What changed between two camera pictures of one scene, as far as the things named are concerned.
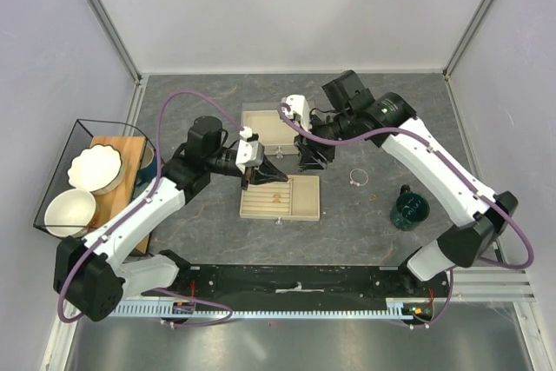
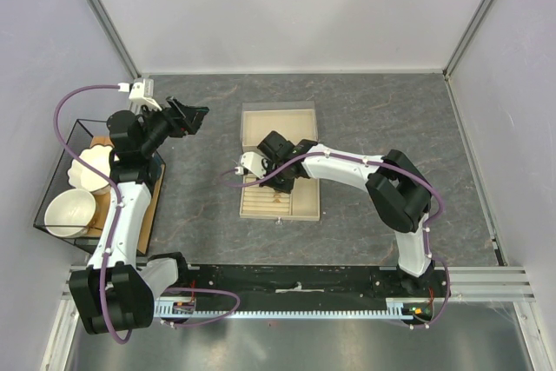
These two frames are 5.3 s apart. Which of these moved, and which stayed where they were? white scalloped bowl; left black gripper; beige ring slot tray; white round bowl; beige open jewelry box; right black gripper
Moved: left black gripper; right black gripper
Stayed: beige ring slot tray; beige open jewelry box; white round bowl; white scalloped bowl
